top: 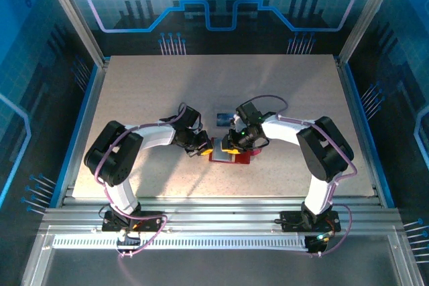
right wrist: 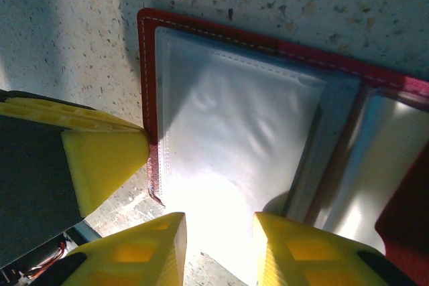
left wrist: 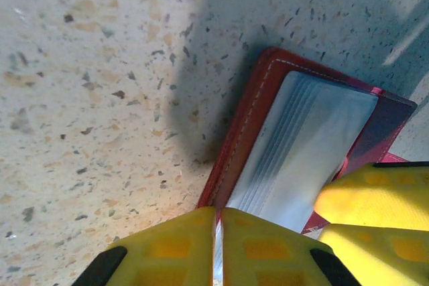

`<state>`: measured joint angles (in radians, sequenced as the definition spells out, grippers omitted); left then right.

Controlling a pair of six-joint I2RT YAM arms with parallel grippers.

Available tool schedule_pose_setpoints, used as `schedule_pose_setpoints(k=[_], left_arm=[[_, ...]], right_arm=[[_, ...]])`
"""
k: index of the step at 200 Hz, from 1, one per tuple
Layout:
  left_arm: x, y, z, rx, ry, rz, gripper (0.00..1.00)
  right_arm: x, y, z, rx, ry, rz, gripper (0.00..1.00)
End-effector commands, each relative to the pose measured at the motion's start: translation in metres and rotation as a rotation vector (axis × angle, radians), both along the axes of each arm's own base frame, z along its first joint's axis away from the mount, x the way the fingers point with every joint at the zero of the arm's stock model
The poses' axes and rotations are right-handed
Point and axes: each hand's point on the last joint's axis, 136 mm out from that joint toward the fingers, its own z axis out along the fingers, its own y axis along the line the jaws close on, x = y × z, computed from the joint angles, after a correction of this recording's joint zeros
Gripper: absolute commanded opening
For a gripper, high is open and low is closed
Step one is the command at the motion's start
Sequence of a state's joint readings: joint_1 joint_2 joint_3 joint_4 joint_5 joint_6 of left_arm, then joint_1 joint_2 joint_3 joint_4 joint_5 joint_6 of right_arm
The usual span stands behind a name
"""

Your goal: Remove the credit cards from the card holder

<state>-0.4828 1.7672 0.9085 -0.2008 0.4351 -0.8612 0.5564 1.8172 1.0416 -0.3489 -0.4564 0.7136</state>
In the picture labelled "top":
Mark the red tray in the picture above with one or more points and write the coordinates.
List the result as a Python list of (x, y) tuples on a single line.
[(243, 159)]

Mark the blue credit card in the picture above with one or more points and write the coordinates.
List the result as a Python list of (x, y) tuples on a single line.
[(224, 119)]

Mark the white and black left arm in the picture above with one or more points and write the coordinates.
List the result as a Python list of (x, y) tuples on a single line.
[(154, 135)]

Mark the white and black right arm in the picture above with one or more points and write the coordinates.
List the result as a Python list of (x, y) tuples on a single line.
[(285, 128)]

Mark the blue edge strip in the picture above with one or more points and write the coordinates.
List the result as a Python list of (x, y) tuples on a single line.
[(77, 132), (368, 132)]

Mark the white connector board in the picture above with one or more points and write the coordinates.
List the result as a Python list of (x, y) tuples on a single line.
[(129, 240)]

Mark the grey metal shelf plate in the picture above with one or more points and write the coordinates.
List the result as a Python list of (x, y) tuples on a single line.
[(218, 269)]

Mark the black controller board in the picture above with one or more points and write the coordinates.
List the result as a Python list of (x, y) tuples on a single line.
[(316, 244)]

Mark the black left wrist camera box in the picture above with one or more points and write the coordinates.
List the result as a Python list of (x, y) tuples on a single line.
[(191, 117)]

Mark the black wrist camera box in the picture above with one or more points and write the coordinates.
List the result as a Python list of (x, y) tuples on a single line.
[(191, 117), (248, 110)]

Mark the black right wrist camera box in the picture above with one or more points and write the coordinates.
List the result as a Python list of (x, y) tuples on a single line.
[(248, 110)]

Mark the wide aluminium frame beam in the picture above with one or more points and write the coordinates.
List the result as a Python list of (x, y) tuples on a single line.
[(218, 215)]

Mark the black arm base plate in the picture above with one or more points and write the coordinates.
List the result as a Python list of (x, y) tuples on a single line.
[(110, 225), (288, 215)]

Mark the aluminium side rail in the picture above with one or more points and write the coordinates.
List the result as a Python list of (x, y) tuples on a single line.
[(360, 132), (86, 132)]

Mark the aluminium frame post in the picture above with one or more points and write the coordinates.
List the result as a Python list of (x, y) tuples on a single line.
[(72, 14), (368, 14)]

